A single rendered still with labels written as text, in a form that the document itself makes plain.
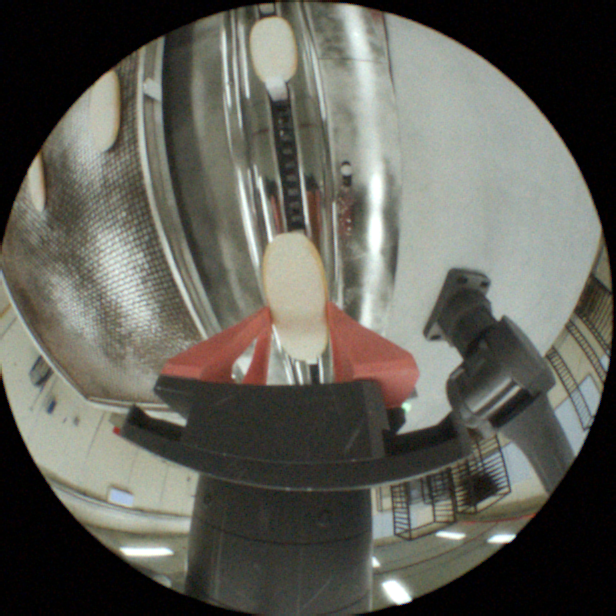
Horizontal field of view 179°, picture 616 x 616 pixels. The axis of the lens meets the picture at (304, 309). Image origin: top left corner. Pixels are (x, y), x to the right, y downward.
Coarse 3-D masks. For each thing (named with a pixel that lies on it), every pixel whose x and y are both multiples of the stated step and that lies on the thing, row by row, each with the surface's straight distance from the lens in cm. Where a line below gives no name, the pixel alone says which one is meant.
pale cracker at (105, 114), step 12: (96, 84) 27; (108, 84) 25; (96, 96) 25; (108, 96) 24; (96, 108) 24; (108, 108) 23; (120, 108) 23; (96, 120) 23; (108, 120) 22; (96, 132) 23; (108, 132) 22; (96, 144) 22; (108, 144) 21
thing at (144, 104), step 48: (144, 48) 26; (144, 96) 20; (48, 144) 34; (144, 144) 18; (144, 192) 19; (144, 240) 19; (144, 288) 21; (192, 288) 19; (96, 336) 34; (192, 336) 22; (96, 384) 51
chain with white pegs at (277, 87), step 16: (272, 16) 29; (272, 80) 18; (272, 96) 19; (288, 96) 20; (288, 112) 19; (288, 128) 19; (288, 176) 18; (288, 192) 18; (288, 208) 18; (304, 224) 19
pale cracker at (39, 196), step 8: (40, 152) 35; (40, 160) 34; (32, 168) 35; (40, 168) 33; (32, 176) 35; (40, 176) 33; (32, 184) 34; (40, 184) 32; (32, 192) 34; (40, 192) 32; (40, 200) 32; (40, 208) 33
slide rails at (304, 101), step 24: (240, 24) 27; (240, 48) 24; (240, 72) 22; (312, 72) 20; (264, 96) 19; (312, 96) 19; (264, 120) 18; (312, 120) 18; (264, 144) 18; (312, 144) 17; (264, 168) 18; (312, 168) 17; (264, 192) 18; (312, 192) 17; (264, 216) 18; (312, 216) 17; (312, 240) 18
